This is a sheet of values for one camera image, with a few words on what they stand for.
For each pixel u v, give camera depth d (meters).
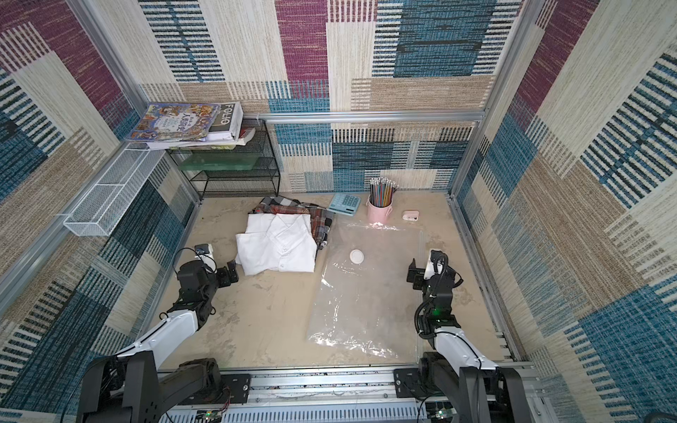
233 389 0.73
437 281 0.73
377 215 1.06
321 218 1.05
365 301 0.88
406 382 0.73
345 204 1.15
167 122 0.81
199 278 0.68
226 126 0.81
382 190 1.03
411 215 1.10
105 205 0.72
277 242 0.97
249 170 0.94
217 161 0.94
